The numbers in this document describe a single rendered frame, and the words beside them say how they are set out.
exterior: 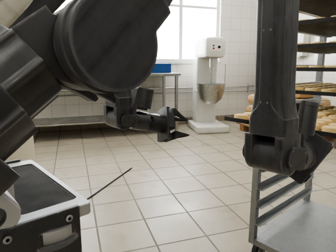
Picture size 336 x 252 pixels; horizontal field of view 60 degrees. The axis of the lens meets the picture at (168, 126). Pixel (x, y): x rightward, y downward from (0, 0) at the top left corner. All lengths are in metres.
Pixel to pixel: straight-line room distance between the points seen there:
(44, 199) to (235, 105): 5.20
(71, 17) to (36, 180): 0.35
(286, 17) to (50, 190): 0.43
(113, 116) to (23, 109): 0.60
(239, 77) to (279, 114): 5.07
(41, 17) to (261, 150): 0.37
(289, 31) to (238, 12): 5.08
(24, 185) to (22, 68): 0.31
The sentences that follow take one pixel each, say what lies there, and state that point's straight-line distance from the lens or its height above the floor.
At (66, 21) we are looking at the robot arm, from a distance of 0.23.
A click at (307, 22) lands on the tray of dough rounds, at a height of 1.14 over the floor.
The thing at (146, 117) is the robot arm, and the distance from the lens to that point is 0.86.
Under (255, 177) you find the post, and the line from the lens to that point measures 1.43.
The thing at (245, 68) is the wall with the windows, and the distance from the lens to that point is 5.58.
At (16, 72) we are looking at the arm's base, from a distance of 0.22.
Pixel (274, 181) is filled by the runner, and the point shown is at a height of 0.41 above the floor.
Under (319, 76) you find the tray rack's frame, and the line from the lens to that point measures 1.89.
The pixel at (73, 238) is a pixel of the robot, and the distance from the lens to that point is 0.42.
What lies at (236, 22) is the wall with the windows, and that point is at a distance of 5.51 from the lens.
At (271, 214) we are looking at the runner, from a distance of 1.64.
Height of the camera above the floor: 0.97
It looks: 11 degrees down
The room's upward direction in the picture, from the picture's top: straight up
